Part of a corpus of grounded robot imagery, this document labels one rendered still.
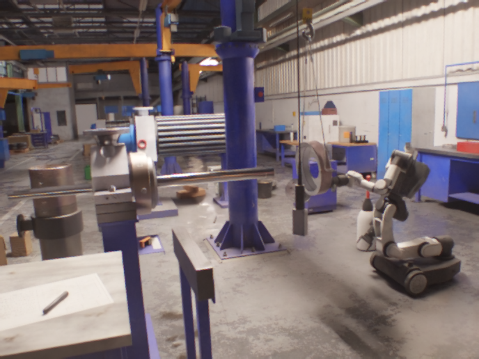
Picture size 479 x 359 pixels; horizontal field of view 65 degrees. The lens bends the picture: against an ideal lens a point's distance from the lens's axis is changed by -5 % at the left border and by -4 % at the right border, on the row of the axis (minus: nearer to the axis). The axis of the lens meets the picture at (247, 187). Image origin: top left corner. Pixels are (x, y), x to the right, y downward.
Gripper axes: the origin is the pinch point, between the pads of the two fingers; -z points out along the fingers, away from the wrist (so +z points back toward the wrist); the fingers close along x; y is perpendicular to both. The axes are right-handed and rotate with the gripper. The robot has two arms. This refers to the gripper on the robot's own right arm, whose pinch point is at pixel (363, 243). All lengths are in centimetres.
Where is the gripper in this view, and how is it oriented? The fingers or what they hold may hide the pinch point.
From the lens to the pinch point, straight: 360.9
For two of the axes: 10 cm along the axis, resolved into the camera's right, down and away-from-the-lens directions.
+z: 5.5, -8.2, -1.8
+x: -6.4, -5.5, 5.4
